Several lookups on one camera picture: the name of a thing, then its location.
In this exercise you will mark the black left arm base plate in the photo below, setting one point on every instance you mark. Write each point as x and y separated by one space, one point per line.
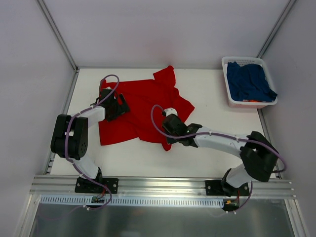
84 186

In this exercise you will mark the white plastic laundry basket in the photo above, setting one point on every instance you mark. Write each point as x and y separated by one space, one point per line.
244 61

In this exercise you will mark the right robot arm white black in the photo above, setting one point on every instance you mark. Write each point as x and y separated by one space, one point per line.
258 156

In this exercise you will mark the red t shirt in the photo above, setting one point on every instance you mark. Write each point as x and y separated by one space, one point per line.
140 122

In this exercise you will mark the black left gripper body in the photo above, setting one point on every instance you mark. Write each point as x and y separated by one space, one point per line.
118 106

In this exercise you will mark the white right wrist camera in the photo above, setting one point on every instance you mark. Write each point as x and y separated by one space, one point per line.
169 111

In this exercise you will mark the aluminium mounting rail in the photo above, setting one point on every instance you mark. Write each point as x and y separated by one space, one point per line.
161 187

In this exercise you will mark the blue t shirt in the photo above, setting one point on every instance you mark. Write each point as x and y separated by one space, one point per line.
249 83

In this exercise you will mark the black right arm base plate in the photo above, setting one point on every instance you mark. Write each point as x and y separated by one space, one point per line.
221 188

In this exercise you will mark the white slotted cable duct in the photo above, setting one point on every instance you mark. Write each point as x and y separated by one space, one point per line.
133 201

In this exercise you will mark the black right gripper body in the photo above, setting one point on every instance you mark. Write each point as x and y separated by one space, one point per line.
170 129

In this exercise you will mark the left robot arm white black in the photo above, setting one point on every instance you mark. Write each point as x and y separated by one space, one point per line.
70 135

